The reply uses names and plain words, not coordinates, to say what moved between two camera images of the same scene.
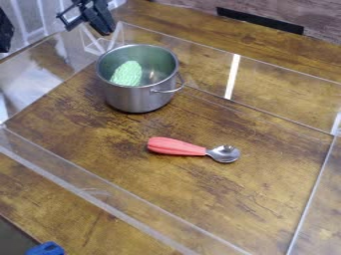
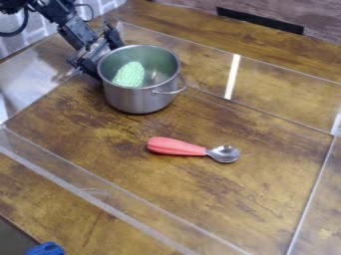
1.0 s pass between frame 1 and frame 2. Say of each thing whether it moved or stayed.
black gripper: moved
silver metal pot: stayed
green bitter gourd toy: stayed
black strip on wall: stayed
